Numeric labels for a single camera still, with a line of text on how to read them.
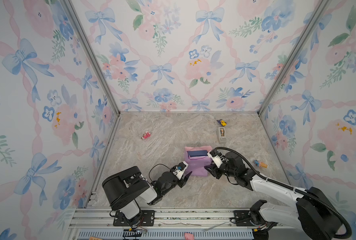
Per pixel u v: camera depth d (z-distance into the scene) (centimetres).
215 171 74
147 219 73
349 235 39
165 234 70
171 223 73
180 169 72
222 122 110
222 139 100
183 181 75
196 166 81
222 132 103
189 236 68
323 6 68
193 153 84
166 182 65
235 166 65
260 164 90
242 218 73
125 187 47
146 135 103
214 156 73
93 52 86
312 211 41
